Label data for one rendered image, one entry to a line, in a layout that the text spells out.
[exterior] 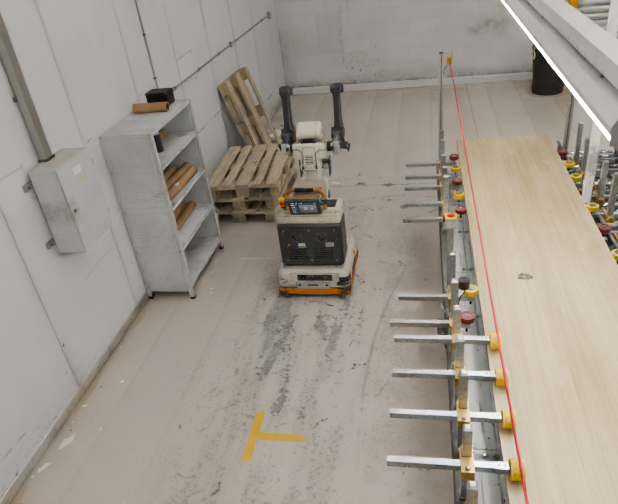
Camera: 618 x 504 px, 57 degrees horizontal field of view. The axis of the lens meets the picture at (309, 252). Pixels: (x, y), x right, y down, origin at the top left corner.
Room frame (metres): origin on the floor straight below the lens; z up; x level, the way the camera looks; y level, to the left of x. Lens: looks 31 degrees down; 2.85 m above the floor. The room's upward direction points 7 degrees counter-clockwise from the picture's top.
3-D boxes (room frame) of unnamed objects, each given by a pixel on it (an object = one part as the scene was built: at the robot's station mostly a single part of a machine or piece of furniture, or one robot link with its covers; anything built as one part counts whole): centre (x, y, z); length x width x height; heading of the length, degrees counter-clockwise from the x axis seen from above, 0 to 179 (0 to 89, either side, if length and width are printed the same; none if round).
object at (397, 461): (1.44, -0.44, 0.95); 0.50 x 0.04 x 0.04; 77
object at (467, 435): (1.47, -0.51, 0.88); 0.04 x 0.04 x 0.48; 77
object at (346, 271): (4.30, -0.08, 0.16); 0.67 x 0.64 x 0.25; 166
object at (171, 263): (4.71, 1.18, 0.78); 0.90 x 0.45 x 1.55; 167
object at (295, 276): (3.98, -0.02, 0.23); 0.41 x 0.02 x 0.08; 76
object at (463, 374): (1.71, -0.57, 0.92); 0.04 x 0.04 x 0.48; 77
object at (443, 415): (1.69, -0.50, 0.95); 0.50 x 0.04 x 0.04; 77
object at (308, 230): (4.21, -0.06, 0.59); 0.55 x 0.34 x 0.83; 76
